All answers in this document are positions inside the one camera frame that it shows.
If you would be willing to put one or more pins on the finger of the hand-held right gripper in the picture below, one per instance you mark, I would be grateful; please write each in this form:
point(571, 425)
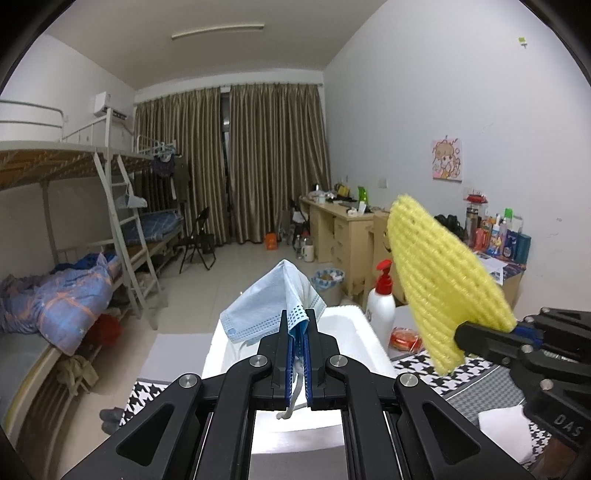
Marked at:
point(568, 332)
point(489, 344)

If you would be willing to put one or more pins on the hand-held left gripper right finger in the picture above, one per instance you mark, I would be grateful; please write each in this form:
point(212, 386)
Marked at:
point(308, 369)

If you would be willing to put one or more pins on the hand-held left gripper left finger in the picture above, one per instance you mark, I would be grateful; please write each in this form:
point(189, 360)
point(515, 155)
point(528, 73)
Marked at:
point(291, 364)

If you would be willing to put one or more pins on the white foam box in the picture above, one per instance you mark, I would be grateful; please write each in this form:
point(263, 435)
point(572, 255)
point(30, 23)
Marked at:
point(344, 325)

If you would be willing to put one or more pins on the white foam sheet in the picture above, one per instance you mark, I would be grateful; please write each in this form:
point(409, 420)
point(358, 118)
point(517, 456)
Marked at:
point(503, 434)

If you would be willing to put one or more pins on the blue face mask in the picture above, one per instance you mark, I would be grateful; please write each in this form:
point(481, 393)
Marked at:
point(272, 300)

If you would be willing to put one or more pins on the yellow foam net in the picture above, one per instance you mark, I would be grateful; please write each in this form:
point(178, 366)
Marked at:
point(438, 277)

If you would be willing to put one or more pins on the houndstooth table mat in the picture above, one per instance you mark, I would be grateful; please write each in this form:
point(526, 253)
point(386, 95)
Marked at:
point(466, 383)

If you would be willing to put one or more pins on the wooden desk with patterned cover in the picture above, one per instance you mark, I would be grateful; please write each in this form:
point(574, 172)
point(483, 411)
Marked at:
point(512, 281)

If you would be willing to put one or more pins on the printed papers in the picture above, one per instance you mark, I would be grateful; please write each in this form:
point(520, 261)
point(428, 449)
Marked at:
point(490, 267)

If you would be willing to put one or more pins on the blue trash bin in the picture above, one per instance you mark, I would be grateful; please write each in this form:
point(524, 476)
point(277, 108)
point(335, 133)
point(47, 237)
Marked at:
point(328, 288)

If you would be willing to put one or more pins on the red snack packet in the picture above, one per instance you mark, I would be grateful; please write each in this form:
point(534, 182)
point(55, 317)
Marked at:
point(404, 340)

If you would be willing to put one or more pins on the white lotion pump bottle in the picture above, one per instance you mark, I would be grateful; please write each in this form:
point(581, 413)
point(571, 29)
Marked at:
point(381, 314)

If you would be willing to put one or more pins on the group of toiletry bottles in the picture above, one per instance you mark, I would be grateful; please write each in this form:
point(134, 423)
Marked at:
point(503, 237)

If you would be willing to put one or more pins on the orange box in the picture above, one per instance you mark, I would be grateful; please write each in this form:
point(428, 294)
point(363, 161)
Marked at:
point(270, 241)

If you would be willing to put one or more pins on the long wooden desk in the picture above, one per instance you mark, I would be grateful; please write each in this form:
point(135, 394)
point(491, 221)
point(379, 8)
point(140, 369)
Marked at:
point(341, 235)

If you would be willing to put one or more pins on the wooden chair with smiley cutout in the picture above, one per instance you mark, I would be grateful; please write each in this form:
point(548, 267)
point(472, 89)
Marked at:
point(378, 249)

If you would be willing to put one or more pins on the black folding chair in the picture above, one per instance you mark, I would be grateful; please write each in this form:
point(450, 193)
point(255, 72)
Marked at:
point(198, 240)

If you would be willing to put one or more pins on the green bottle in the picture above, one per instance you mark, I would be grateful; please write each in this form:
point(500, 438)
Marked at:
point(362, 196)

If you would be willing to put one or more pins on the red bag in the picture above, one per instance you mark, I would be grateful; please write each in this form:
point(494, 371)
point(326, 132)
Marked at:
point(106, 328)

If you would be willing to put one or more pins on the white bunk bed ladder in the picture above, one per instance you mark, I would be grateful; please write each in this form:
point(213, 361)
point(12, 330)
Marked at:
point(131, 258)

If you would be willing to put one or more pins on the white metal bunk bed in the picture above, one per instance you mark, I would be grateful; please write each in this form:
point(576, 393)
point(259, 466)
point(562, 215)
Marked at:
point(157, 226)
point(27, 161)

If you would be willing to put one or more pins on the brown curtain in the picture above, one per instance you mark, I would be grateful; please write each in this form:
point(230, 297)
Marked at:
point(184, 170)
point(277, 161)

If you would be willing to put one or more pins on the beige cloth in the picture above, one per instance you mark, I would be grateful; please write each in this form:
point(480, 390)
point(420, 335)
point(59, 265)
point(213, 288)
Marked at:
point(76, 374)

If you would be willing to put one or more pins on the hanging dark clothes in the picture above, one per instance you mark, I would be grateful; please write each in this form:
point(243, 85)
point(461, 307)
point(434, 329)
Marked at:
point(166, 168)

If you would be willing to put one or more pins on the blue plaid blanket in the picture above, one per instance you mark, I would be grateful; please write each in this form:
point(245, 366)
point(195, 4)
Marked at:
point(60, 300)

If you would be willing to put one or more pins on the white air conditioner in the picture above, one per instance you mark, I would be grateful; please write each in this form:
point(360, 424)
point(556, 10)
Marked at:
point(108, 105)

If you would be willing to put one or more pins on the ceiling tube light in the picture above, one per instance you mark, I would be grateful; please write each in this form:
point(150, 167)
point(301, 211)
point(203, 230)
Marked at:
point(217, 31)

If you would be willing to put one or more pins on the cartoon wall poster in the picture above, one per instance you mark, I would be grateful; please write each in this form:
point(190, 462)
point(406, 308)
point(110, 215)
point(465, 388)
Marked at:
point(447, 159)

